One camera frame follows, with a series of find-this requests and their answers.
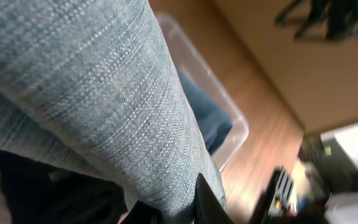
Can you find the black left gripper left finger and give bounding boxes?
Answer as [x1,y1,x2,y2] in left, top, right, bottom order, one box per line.
[121,201,162,224]

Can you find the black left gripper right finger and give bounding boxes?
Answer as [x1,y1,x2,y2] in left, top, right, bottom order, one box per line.
[194,173,234,224]

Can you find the blue jeans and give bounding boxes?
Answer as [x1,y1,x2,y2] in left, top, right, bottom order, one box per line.
[177,70,232,155]

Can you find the black garment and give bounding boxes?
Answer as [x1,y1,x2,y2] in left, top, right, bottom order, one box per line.
[0,150,127,224]

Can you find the light grey jeans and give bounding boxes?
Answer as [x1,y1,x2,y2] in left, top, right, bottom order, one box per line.
[0,0,226,223]

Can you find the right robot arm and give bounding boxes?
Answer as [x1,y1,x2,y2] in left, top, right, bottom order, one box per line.
[274,0,358,42]

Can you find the clear plastic storage bin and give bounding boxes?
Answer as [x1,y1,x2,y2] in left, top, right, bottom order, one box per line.
[155,12,249,171]

